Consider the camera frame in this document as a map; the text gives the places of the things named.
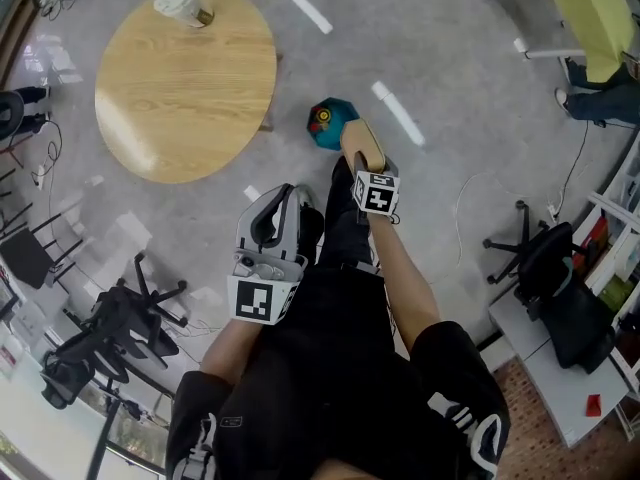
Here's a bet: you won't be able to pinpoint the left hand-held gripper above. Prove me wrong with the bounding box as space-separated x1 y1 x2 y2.
227 182 309 327

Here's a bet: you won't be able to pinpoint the brown patterned carpet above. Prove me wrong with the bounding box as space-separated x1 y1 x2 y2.
488 356 640 480

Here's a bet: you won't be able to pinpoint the person's black shirt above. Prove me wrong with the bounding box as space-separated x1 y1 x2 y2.
164 261 512 480

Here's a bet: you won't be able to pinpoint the white storage shelf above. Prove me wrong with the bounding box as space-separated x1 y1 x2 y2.
573 131 640 440

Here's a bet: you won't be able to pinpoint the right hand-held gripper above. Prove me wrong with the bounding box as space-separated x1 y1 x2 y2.
350 151 402 217

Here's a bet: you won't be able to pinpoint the crumpled colourful wrapper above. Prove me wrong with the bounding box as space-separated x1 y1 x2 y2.
309 107 334 133

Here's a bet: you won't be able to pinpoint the person's left forearm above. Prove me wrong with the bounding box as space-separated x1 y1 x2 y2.
199 316 267 387

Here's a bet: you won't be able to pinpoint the white floor cable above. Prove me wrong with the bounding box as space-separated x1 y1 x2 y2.
453 169 527 270

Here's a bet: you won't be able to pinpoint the dark side chair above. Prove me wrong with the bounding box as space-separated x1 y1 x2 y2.
0 201 85 290

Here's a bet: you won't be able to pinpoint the round wooden table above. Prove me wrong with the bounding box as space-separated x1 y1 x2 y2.
94 0 278 186

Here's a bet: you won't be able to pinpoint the green sofa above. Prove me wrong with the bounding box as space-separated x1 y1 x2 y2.
483 0 640 85

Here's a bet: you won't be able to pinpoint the person's grey shoe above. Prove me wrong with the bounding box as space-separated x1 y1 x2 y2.
294 183 320 215

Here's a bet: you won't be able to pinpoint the white lidded paper cup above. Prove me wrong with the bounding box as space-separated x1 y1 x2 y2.
153 0 217 30

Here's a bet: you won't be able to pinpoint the person's black trousers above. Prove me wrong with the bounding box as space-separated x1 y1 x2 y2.
298 154 382 270

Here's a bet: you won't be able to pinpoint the black mesh office chair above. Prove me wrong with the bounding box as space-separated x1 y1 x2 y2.
39 336 127 410
91 251 190 370

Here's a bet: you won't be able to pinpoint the black padded office chair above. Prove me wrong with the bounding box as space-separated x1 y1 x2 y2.
481 199 617 375

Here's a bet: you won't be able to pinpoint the person's right forearm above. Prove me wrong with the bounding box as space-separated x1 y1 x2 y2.
366 211 442 355

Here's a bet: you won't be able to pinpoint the white desk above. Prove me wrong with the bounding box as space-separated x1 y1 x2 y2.
488 286 631 450

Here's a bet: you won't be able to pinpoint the black floor cable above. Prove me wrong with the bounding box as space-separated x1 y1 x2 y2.
553 119 592 210

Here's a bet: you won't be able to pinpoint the teal octagonal bowl with items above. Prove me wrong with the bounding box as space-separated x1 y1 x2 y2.
305 96 362 152

